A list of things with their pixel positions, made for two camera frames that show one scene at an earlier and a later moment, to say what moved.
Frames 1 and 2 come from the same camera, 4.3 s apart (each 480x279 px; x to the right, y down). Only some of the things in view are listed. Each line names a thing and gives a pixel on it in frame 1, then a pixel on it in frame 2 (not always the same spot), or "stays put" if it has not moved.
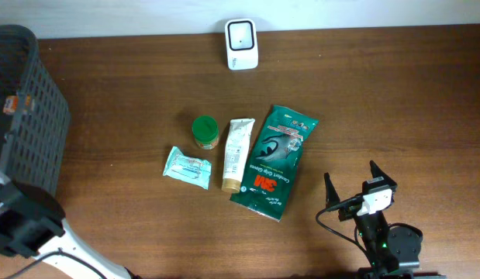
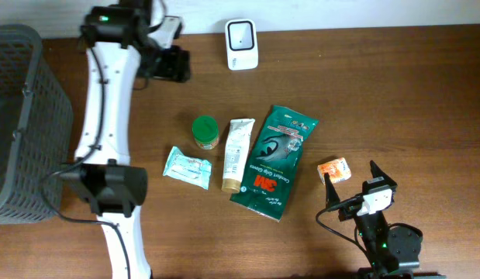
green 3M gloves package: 274,163 stays put
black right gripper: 329,194 stays put
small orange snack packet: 10,105 to 338,170
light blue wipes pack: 183,168 stays put
